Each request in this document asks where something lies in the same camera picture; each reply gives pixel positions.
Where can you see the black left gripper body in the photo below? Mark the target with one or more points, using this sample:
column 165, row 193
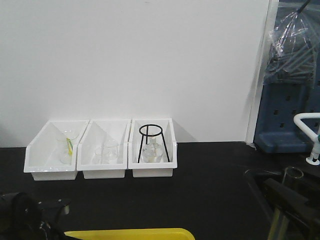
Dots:
column 23, row 217

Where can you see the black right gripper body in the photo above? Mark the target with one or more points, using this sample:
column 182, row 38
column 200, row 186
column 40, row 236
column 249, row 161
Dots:
column 305, row 212

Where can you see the tall clear glass test tube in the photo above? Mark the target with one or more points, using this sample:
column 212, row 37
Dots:
column 280, row 194

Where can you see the yellow plastic tray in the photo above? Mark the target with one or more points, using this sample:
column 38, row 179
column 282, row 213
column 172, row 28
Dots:
column 132, row 234

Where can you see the black lab sink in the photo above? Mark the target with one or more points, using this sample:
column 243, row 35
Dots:
column 256, row 178

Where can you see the white lab faucet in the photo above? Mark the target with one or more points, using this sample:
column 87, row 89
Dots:
column 314, row 158

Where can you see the left white storage bin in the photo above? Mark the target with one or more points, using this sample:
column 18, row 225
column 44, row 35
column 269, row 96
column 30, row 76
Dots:
column 41, row 155

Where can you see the white storage bin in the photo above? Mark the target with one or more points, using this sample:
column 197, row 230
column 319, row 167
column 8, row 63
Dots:
column 149, row 170
column 97, row 133
column 41, row 155

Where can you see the clear glass beaker with stirrers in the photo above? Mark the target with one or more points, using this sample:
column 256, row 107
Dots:
column 65, row 144

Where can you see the green yellow stirrer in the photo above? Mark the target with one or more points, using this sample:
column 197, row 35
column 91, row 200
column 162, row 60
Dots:
column 69, row 146

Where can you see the clear glass beaker front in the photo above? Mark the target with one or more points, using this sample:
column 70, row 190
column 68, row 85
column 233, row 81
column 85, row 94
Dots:
column 101, row 156

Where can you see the middle white storage bin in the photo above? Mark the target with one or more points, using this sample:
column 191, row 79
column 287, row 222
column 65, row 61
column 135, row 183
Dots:
column 97, row 133

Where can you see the clear glass beaker rear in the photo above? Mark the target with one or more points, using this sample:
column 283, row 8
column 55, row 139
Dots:
column 110, row 151

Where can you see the blue pegboard drying rack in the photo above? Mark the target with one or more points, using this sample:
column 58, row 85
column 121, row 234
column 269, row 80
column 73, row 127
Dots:
column 275, row 130

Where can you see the right white storage bin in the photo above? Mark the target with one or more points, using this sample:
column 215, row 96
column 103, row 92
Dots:
column 149, row 170

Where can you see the clear glass conical flask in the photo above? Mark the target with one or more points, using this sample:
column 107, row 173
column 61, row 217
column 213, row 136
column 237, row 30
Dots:
column 153, row 151

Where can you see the clear plastic bag of pegs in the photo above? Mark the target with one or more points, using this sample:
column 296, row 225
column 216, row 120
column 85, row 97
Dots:
column 295, row 43

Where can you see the black wire tripod stand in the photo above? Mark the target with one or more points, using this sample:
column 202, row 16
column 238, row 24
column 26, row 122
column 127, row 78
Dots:
column 152, row 130

